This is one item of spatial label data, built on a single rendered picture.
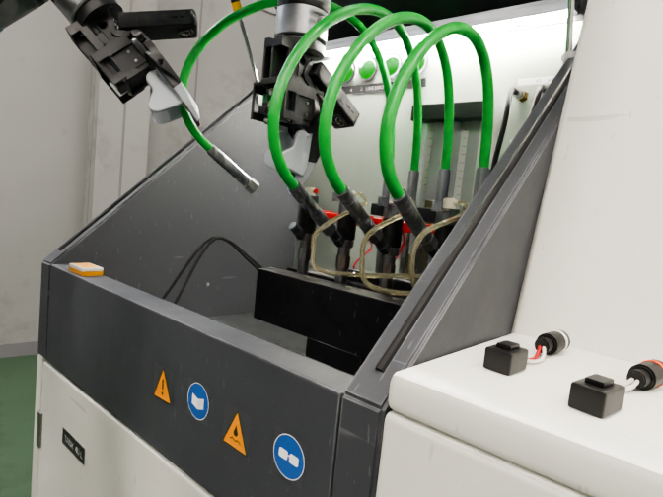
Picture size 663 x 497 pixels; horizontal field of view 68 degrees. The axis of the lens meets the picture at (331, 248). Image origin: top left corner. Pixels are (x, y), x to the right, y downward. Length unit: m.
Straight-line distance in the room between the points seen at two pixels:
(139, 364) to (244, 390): 0.20
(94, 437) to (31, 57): 2.83
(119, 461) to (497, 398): 0.52
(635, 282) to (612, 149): 0.14
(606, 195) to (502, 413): 0.29
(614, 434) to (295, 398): 0.23
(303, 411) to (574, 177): 0.36
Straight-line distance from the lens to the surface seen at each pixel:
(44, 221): 3.39
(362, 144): 1.07
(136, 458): 0.69
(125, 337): 0.67
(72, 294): 0.82
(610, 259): 0.54
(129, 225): 0.95
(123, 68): 0.80
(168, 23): 0.83
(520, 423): 0.32
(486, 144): 0.69
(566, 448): 0.32
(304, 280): 0.70
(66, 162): 3.40
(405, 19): 0.68
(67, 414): 0.88
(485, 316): 0.49
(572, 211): 0.56
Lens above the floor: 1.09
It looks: 5 degrees down
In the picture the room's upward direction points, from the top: 6 degrees clockwise
